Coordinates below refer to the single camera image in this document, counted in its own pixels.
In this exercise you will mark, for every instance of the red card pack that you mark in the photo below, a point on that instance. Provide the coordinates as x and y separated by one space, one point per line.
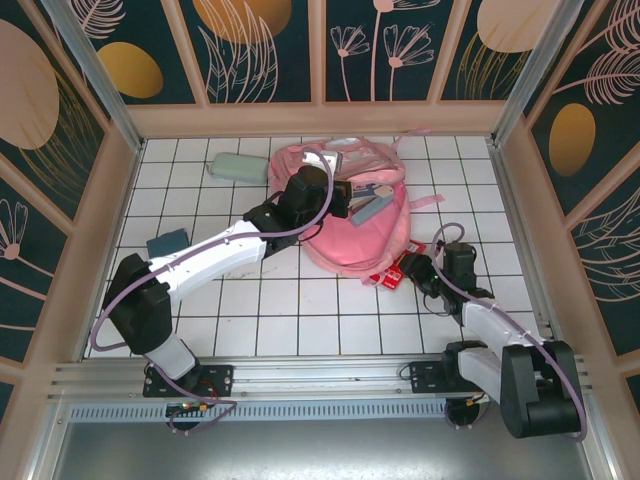
387 275

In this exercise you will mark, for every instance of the pink student backpack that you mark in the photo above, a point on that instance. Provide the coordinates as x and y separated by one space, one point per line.
350 245

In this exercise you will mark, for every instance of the aluminium side rail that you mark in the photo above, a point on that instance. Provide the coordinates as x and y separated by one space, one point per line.
520 225

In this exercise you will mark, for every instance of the mint green pencil case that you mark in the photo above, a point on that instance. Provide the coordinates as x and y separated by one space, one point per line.
237 166

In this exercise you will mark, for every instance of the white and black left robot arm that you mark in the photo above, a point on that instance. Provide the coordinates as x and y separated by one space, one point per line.
215 255

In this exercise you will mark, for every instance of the teal wallet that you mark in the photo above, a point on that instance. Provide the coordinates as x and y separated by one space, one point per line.
167 242

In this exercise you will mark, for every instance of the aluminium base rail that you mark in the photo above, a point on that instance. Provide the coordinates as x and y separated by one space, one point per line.
325 372

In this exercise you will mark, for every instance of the blue-grey notebook with barcode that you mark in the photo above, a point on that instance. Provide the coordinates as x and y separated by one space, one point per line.
372 211

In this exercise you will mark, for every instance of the aluminium corner post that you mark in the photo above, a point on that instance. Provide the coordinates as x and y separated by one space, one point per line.
540 70
100 80

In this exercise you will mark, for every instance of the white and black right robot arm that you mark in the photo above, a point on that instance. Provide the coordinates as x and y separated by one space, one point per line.
500 325

